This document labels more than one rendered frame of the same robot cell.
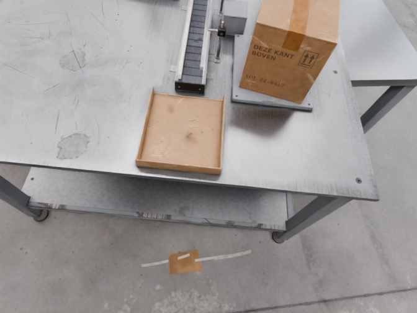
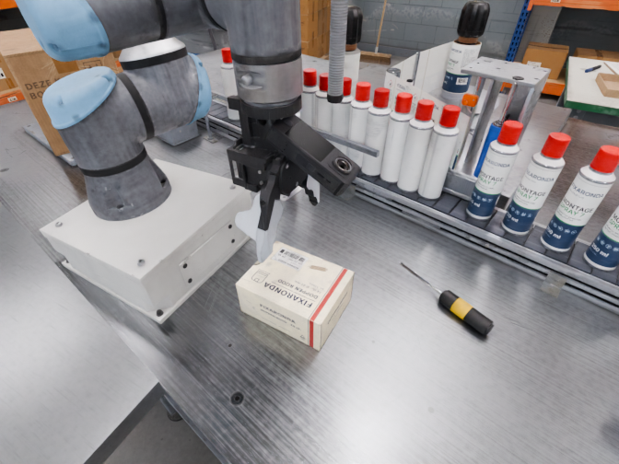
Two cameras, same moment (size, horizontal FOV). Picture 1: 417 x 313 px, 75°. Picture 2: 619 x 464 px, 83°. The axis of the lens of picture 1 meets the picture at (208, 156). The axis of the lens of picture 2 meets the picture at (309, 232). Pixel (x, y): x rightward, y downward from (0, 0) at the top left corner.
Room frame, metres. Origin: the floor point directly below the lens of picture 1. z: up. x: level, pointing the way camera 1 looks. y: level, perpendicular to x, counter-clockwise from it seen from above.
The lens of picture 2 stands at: (2.17, -0.43, 1.35)
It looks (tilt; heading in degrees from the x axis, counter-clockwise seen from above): 41 degrees down; 136
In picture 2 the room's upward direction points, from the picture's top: straight up
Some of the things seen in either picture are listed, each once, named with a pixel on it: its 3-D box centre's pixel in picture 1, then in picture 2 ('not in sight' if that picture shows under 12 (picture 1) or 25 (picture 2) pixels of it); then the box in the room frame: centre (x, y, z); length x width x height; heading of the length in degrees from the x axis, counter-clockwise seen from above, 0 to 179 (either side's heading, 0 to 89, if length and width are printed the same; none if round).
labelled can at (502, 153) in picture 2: not in sight; (494, 173); (1.99, 0.25, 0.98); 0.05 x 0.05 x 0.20
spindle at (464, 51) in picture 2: not in sight; (464, 52); (1.62, 0.81, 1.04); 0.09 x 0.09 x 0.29
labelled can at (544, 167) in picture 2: not in sight; (534, 186); (2.07, 0.26, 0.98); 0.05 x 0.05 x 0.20
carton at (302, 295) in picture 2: not in sight; (296, 292); (1.87, -0.17, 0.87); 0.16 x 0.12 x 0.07; 16
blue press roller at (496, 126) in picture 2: not in sight; (487, 158); (1.96, 0.29, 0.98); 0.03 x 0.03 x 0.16
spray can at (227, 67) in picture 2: not in sight; (231, 85); (1.21, 0.17, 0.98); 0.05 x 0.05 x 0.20
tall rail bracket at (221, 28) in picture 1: (214, 40); not in sight; (0.89, 0.06, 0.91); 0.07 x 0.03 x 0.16; 96
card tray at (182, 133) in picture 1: (183, 127); not in sight; (0.51, 0.10, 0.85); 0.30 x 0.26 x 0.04; 6
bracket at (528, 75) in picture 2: not in sight; (505, 70); (1.92, 0.34, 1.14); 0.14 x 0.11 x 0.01; 6
